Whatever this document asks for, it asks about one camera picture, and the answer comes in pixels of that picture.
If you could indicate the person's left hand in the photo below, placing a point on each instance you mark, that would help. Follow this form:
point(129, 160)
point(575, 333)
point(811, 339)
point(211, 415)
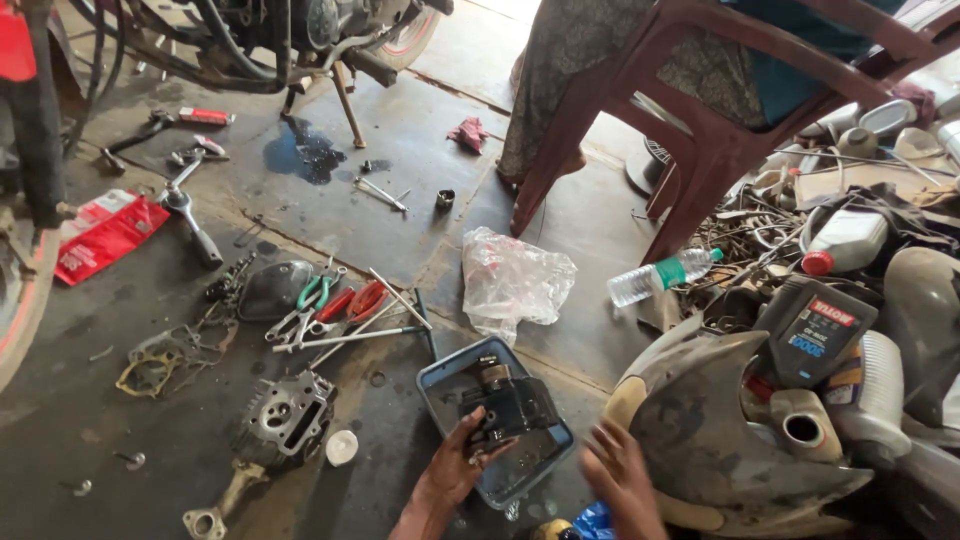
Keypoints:
point(454, 465)

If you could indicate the person's right hand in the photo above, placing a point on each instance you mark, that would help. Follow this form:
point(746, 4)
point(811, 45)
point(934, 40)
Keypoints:
point(621, 480)

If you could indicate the person's right fingers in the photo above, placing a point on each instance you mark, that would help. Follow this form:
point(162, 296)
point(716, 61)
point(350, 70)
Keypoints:
point(606, 448)

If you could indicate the black engine cylinder block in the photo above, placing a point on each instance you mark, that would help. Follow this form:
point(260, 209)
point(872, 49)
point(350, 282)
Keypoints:
point(516, 409)

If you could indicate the blue-grey plastic tray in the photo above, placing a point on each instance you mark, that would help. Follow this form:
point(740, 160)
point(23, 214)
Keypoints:
point(540, 457)

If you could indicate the blue plastic bag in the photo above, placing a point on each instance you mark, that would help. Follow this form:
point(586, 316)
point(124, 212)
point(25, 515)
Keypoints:
point(594, 523)

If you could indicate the grey motorcycle fairing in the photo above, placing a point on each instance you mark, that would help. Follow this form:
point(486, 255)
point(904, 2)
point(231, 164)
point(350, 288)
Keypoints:
point(697, 442)

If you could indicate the yellow bottle cap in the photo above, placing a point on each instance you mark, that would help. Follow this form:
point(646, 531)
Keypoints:
point(552, 531)

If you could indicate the clear plastic water bottle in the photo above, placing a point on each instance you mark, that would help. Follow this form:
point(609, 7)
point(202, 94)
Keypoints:
point(660, 275)

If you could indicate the clear plastic bag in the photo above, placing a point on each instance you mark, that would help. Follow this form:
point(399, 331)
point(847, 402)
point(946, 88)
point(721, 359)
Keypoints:
point(514, 281)

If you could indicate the beige open oil jug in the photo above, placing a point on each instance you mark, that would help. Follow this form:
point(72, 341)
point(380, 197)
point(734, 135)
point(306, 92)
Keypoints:
point(806, 427)

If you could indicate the grey engine oil bottle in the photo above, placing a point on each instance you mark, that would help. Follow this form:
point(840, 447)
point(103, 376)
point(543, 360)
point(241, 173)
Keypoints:
point(814, 334)

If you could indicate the white round cap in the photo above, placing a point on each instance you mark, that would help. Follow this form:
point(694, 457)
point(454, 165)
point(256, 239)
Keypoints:
point(342, 448)

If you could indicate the white ribbed oil jug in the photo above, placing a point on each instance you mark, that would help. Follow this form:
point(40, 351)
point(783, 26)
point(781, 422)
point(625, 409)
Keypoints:
point(874, 397)

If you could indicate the long metal screwdriver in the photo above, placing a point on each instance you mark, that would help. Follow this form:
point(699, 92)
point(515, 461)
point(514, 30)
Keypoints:
point(345, 338)

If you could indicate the white fan guard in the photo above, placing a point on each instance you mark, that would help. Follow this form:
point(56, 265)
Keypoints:
point(651, 166)

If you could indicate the small metal socket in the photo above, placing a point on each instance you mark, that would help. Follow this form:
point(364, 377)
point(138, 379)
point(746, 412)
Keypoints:
point(445, 199)

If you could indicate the grey engine cylinder head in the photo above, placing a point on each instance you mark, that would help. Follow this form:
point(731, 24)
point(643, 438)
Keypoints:
point(289, 416)

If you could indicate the white bottle red cap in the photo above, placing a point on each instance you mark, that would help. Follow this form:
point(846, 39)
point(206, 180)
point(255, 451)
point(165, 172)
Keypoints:
point(847, 240)

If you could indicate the maroon plastic chair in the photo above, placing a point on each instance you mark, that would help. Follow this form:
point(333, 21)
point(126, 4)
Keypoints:
point(712, 142)

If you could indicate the grey motorcycle fender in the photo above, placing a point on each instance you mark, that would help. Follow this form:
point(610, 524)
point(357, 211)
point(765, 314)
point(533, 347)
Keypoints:
point(922, 330)

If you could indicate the metal spanner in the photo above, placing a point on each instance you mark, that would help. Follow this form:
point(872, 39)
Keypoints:
point(381, 194)

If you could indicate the red rag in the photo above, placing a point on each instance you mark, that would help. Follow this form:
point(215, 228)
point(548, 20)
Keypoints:
point(469, 135)

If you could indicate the black engine cover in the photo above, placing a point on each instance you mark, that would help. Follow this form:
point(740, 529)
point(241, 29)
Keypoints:
point(274, 291)

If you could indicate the heap of scrap parts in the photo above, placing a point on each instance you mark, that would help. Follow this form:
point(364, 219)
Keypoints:
point(862, 172)

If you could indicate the metal intake manifold pipe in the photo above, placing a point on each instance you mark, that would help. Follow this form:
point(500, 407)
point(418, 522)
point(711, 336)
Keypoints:
point(221, 502)

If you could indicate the worn engine gasket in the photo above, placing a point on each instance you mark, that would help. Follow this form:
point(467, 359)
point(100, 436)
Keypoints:
point(154, 367)

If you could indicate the engine valve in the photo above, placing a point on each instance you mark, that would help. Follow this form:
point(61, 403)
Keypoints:
point(132, 460)
point(78, 487)

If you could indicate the metal ratchet wrench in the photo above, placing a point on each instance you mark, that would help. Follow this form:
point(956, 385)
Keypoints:
point(187, 217)

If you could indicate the white red tube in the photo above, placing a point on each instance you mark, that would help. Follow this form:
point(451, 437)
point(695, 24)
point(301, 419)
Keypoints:
point(210, 145)

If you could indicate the small red white box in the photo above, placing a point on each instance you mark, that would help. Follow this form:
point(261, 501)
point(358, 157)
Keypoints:
point(204, 116)

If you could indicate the red sachet packet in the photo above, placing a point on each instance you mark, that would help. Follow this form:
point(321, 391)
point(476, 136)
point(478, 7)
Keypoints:
point(105, 234)

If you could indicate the black motorcycle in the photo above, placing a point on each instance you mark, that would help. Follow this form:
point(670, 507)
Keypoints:
point(247, 37)

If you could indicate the black hand tool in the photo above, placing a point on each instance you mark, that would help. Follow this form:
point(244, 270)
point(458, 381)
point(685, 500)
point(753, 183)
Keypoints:
point(135, 139)

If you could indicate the red motorcycle front wheel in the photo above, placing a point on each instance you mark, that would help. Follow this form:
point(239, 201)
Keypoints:
point(26, 150)

